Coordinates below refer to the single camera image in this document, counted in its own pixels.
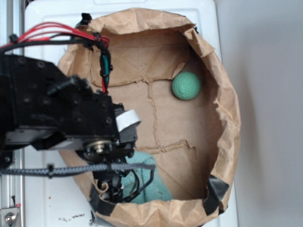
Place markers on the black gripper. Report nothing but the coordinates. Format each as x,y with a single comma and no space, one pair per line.
117,152

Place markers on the light blue cloth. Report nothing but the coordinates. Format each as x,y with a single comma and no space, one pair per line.
156,186

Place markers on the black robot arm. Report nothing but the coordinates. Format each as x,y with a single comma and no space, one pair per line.
43,108

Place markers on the brown paper bag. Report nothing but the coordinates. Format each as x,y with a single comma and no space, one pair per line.
195,142

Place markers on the green textured ball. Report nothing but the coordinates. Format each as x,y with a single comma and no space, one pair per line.
186,85

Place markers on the white plastic tray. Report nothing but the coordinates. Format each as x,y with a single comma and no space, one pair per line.
59,202

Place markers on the black corner bracket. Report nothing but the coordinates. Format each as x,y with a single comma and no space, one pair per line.
6,160

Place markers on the aluminium frame rail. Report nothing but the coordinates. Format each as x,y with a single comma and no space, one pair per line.
12,186

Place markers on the silver corner bracket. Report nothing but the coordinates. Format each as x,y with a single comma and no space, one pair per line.
9,217

